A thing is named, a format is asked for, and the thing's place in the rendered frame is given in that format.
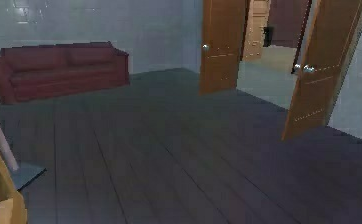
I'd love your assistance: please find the floor lamp with grey base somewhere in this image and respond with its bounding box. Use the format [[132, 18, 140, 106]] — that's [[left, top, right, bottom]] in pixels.
[[0, 103, 47, 192]]

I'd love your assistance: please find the dark red sofa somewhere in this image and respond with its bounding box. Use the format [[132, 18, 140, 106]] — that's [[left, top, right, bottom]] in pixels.
[[0, 41, 131, 106]]

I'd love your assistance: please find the light wooden room door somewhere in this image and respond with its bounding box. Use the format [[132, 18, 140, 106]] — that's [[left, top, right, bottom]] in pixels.
[[241, 0, 272, 62]]

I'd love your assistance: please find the brown wooden room door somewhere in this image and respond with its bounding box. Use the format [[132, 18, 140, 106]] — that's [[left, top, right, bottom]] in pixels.
[[198, 0, 248, 96], [281, 0, 362, 142]]

